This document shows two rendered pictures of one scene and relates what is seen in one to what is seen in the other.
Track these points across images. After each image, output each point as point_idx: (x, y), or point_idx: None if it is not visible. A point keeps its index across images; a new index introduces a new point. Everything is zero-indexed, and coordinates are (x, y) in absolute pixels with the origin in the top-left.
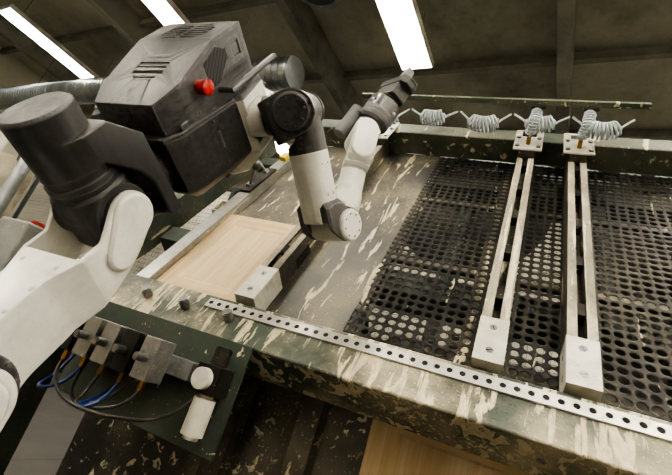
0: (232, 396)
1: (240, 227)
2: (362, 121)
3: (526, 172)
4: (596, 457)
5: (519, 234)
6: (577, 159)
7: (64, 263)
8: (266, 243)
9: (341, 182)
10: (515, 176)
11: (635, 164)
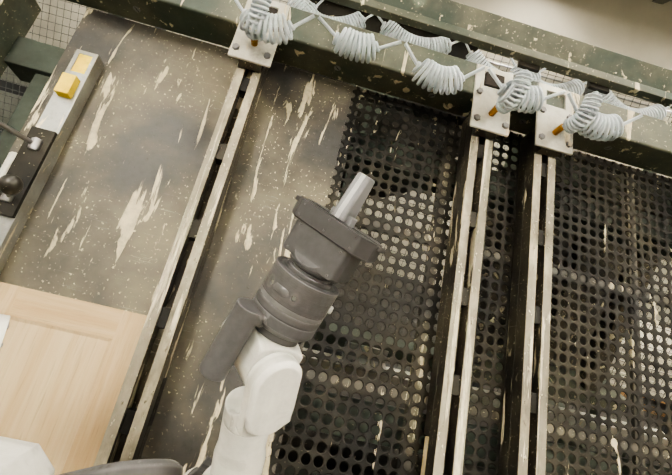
0: None
1: (19, 322)
2: (268, 380)
3: (482, 182)
4: None
5: (469, 352)
6: (547, 153)
7: None
8: (83, 368)
9: (228, 457)
10: (468, 193)
11: (604, 149)
